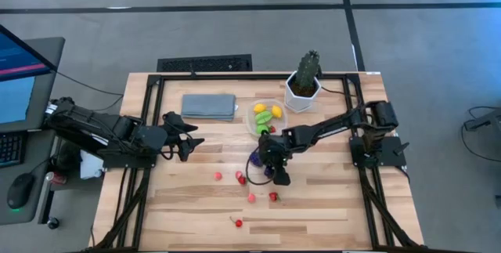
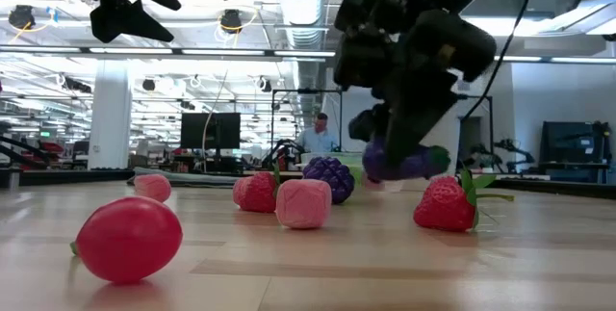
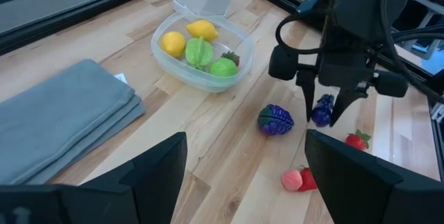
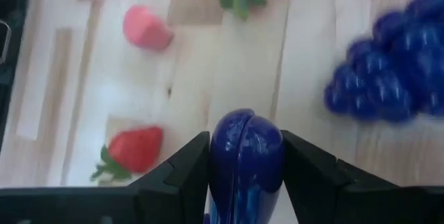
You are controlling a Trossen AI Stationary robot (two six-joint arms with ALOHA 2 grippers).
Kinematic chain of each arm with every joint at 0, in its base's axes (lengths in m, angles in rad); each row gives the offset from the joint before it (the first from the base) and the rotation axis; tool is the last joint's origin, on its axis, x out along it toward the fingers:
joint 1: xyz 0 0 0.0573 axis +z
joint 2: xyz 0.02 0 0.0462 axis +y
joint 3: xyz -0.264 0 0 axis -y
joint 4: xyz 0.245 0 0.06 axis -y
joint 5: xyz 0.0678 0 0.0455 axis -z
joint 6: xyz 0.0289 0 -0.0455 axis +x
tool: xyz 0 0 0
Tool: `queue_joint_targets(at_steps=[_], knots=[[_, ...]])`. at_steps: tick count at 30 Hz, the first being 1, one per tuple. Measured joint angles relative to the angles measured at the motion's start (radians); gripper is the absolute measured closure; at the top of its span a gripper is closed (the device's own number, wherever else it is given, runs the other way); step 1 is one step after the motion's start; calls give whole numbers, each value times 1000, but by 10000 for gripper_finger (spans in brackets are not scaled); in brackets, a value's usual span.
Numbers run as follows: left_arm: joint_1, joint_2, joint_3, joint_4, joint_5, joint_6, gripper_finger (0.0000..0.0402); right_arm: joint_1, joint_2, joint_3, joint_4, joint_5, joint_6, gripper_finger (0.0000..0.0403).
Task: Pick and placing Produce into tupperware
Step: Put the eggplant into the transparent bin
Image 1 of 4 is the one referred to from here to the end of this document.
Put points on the yellow toy lemon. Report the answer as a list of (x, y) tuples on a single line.
[(276, 111), (259, 108)]

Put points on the red soda can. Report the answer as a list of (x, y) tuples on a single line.
[(55, 178)]

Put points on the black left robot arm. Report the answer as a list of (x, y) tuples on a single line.
[(90, 123)]

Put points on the black floor vent grille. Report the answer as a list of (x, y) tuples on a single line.
[(203, 64)]

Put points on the black aluminium table frame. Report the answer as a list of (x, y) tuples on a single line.
[(254, 76)]

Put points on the computer monitor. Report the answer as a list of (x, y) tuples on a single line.
[(15, 61)]

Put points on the red toy cherry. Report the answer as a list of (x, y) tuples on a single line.
[(238, 223)]

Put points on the grey computer desk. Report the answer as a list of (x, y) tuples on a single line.
[(47, 88)]

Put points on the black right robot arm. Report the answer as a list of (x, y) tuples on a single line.
[(325, 127)]

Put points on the pink foam toy fruit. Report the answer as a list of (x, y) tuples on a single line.
[(238, 174), (218, 176), (251, 197)]

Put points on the purple toy eggplant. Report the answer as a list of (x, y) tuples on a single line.
[(269, 172)]

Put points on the black keyboard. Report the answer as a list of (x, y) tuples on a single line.
[(9, 149)]

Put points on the grey stand leg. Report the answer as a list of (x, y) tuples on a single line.
[(485, 121)]

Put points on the black round knob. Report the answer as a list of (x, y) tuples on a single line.
[(52, 223)]

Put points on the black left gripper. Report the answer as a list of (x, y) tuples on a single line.
[(152, 139)]

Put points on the folded grey cloth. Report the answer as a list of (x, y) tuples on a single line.
[(207, 106)]

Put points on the purple toy grapes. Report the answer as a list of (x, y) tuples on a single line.
[(254, 160)]

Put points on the black computer mouse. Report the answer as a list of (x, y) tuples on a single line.
[(19, 190)]

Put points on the white hexagonal plant pot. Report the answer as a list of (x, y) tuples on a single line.
[(297, 102)]

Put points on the clear plastic tupperware container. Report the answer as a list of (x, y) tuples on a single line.
[(282, 125)]

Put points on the green cactus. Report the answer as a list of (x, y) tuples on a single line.
[(307, 69)]

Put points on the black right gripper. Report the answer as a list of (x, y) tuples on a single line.
[(276, 149)]

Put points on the green toy leaf vegetable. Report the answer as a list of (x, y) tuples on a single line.
[(263, 117)]

